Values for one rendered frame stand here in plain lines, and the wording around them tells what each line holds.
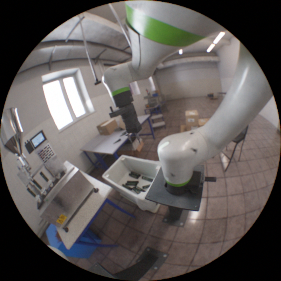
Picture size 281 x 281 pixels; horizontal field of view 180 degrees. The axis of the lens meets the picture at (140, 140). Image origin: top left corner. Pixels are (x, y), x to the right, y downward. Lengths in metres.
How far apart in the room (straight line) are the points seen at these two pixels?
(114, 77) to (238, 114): 0.41
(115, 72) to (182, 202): 0.60
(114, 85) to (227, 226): 1.70
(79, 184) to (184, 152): 0.77
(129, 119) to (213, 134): 0.33
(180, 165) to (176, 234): 1.14
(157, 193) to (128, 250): 1.16
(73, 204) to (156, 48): 0.95
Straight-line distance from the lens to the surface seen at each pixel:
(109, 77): 0.39
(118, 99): 0.38
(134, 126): 0.41
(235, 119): 0.25
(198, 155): 0.29
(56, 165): 0.96
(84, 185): 0.85
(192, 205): 0.43
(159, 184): 0.48
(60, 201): 0.84
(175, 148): 0.26
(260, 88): 0.21
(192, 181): 0.40
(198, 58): 9.31
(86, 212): 0.88
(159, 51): 0.17
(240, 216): 1.62
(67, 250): 1.54
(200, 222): 1.37
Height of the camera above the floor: 1.32
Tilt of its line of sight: 28 degrees down
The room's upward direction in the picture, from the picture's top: 20 degrees counter-clockwise
